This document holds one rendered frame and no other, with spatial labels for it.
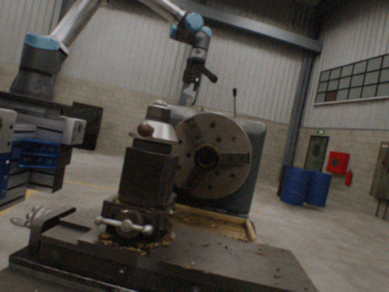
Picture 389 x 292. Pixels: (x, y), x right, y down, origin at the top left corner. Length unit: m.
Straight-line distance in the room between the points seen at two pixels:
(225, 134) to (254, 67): 11.21
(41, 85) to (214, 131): 0.63
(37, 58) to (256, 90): 11.28
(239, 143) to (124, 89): 10.07
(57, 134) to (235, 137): 0.62
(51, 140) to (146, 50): 10.39
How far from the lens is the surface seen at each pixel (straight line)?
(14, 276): 0.46
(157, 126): 0.42
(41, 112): 1.08
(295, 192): 7.33
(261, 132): 1.19
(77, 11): 1.31
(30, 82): 1.10
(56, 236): 0.45
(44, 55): 1.13
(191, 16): 1.23
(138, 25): 11.58
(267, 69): 12.46
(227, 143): 1.02
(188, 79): 1.34
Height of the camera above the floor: 1.14
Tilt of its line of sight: 3 degrees down
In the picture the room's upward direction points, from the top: 11 degrees clockwise
